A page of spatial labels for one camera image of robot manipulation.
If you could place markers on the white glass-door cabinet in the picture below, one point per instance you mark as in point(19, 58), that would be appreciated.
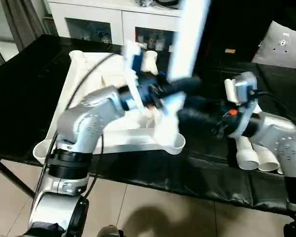
point(98, 24)

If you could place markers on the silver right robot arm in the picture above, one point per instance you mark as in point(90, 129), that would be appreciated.
point(276, 143)

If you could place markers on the black table mat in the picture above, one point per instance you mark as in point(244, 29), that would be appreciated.
point(19, 89)

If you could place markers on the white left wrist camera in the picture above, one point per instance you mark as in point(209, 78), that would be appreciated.
point(134, 69)

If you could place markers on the white plastic table top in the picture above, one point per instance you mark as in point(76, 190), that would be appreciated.
point(84, 74)

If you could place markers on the dark items on cabinet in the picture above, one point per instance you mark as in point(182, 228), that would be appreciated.
point(158, 3)

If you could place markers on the white plastic table leg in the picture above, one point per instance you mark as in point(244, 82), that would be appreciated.
point(281, 168)
point(267, 160)
point(245, 155)
point(187, 39)

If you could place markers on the grey cushion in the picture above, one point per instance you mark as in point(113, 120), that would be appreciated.
point(283, 47)

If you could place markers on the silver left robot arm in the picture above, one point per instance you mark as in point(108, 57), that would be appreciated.
point(79, 143)

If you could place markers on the black metal frame leg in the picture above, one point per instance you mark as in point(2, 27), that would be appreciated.
point(12, 178)

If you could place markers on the grey curtain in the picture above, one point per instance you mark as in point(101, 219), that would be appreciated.
point(24, 22)

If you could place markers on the small yellow tag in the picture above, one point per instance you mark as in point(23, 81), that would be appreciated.
point(230, 51)

